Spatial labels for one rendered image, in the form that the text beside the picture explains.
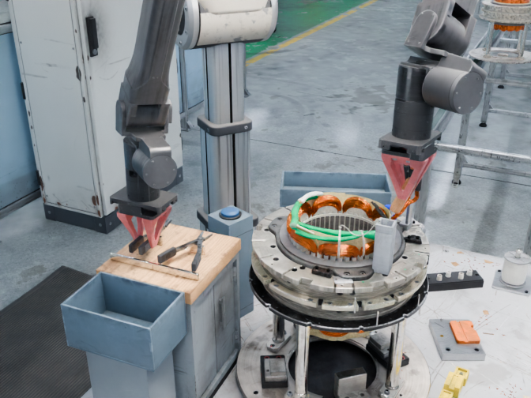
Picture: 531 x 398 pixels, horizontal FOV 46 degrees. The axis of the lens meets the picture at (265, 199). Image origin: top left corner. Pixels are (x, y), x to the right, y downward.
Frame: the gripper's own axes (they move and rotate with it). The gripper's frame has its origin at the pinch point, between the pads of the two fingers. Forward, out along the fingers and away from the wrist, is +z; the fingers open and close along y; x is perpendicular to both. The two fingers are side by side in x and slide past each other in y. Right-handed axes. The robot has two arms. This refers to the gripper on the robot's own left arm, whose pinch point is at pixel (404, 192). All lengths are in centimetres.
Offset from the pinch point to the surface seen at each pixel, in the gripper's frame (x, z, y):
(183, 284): 31.4, 18.7, -15.6
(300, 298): 13.0, 19.0, -7.9
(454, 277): 2, 40, 55
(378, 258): 3.1, 12.2, 0.0
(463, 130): 61, 62, 293
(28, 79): 238, 26, 119
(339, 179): 29, 15, 41
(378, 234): 3.3, 7.8, -0.4
